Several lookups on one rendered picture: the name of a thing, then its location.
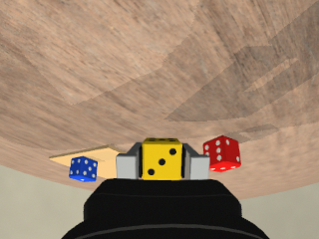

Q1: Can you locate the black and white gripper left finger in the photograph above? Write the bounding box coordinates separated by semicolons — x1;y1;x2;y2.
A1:
116;142;143;179

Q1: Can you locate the yellow die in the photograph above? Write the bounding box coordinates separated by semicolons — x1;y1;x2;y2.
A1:
142;137;182;180

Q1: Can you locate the red die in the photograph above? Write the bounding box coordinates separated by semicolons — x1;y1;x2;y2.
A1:
203;135;241;172

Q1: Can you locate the blue die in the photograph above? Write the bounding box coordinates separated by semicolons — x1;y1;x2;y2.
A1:
69;156;98;182

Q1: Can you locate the tan flat mat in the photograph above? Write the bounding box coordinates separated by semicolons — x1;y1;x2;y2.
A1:
49;144;126;178

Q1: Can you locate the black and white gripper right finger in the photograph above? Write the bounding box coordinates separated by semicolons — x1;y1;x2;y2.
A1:
180;143;210;180

